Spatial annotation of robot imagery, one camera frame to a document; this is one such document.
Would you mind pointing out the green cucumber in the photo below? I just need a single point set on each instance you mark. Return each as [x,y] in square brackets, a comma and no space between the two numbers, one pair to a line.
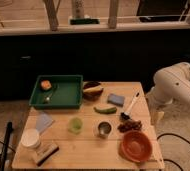
[110,110]

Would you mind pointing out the metal cup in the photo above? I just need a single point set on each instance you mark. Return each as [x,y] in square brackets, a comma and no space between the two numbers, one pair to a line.
[104,129]

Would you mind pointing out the black pole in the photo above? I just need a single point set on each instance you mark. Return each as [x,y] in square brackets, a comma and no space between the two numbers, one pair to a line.
[3,156]

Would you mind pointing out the blue cloth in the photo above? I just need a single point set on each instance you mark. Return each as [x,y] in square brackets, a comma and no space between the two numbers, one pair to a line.
[43,122]

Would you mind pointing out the blue sponge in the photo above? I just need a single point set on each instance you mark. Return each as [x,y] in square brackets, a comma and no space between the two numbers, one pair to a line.
[116,99]

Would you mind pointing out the dark brown bowl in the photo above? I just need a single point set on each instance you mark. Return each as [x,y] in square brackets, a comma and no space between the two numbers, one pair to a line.
[92,90]

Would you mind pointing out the orange plastic bowl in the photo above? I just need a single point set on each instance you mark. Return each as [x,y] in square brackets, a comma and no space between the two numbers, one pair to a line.
[135,146]

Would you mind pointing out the white paper cup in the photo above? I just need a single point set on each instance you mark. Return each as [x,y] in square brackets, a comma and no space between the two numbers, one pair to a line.
[30,138]

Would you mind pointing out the green plastic tray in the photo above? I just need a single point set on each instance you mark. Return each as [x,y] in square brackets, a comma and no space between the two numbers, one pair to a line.
[66,90]

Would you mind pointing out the green plastic cup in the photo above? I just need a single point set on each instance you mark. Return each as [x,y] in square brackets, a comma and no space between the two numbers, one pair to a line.
[75,125]

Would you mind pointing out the green base stand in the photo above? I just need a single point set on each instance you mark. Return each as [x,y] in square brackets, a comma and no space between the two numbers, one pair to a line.
[84,21]

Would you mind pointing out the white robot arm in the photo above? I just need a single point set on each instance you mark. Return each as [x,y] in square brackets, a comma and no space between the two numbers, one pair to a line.
[170,83]

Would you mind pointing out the wooden block brush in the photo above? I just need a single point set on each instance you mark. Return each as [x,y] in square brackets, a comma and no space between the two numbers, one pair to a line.
[42,154]

